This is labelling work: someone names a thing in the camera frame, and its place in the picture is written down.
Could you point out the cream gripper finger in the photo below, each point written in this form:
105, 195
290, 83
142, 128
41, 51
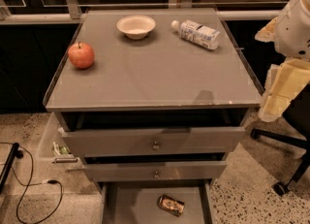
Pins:
283, 83
267, 33

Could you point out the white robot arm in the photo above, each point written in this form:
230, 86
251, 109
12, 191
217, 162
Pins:
290, 33

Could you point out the grey drawer cabinet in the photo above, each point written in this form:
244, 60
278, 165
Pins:
158, 82

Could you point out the grey middle drawer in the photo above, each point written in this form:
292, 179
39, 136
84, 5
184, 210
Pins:
155, 171

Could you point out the grey drawer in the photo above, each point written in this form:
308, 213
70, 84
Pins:
155, 171
131, 142
139, 203

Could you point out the grey top drawer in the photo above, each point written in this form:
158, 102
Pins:
131, 142

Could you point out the grey bottom drawer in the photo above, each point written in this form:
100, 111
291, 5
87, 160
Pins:
139, 203

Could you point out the black office chair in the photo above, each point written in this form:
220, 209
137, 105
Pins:
298, 116

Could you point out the clear plastic water bottle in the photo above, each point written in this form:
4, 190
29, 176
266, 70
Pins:
198, 34

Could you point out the white paper bowl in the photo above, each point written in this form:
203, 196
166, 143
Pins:
136, 27

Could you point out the red apple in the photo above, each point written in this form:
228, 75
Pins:
81, 55

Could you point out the clear plastic storage bin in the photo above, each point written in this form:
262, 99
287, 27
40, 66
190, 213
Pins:
53, 151

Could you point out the black floor stand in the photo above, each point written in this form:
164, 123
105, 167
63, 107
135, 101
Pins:
14, 153

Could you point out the metal window rail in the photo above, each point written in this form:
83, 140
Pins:
8, 19

